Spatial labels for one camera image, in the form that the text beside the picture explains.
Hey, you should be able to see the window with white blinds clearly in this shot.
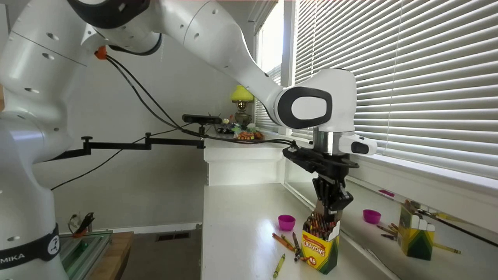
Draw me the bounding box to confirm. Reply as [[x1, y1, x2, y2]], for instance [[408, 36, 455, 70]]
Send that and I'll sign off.
[[291, 0, 498, 180]]

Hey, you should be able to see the yellow shade table lamp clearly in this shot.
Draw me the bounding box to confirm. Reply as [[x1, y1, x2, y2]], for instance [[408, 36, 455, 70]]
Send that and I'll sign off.
[[230, 85, 254, 127]]

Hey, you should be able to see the black orange clamp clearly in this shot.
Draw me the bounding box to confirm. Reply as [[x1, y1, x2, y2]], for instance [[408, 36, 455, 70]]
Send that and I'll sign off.
[[68, 212, 95, 238]]

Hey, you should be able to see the orange crayon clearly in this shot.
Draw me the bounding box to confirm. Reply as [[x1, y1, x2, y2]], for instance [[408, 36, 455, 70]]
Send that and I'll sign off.
[[272, 233, 295, 252]]

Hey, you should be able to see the narrow window with blinds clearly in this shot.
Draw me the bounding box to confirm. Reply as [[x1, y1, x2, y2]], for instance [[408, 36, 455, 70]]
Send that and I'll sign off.
[[254, 0, 284, 133]]

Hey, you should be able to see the black cable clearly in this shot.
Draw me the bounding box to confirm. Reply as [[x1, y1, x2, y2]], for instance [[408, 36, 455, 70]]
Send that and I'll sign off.
[[51, 124, 197, 191]]

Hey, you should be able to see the group of small figurines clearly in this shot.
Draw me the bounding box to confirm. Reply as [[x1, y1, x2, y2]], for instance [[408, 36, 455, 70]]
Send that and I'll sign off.
[[217, 116, 265, 141]]

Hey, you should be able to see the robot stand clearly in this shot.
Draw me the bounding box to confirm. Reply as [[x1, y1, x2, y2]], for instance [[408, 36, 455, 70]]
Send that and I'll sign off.
[[58, 229, 135, 280]]

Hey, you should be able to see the camera on mount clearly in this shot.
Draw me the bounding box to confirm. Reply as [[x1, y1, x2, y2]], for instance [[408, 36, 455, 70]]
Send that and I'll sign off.
[[47, 114, 223, 162]]

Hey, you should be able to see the floor vent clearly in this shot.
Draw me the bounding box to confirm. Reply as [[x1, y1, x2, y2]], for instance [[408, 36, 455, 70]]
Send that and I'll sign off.
[[156, 231, 191, 242]]

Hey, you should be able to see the heap of crayons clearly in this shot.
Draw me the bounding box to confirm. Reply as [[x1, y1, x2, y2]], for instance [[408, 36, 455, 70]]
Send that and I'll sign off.
[[303, 212, 337, 240]]

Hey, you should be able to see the yellow green crayon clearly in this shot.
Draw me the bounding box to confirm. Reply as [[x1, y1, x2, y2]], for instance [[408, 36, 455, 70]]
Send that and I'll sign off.
[[273, 253, 286, 279]]

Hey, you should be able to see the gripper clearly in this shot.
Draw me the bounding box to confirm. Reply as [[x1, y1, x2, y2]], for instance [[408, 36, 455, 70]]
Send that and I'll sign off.
[[310, 153, 354, 223]]

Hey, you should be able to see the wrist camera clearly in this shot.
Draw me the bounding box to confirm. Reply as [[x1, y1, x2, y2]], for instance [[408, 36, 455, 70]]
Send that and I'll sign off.
[[282, 146, 324, 174]]

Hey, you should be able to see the pink plastic cup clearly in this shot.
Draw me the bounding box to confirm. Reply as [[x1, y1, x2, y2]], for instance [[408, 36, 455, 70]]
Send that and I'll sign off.
[[278, 215, 296, 231]]

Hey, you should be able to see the yellow green crayon box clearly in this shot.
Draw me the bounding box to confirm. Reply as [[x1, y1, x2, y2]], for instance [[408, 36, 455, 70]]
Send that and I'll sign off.
[[301, 220, 341, 275]]

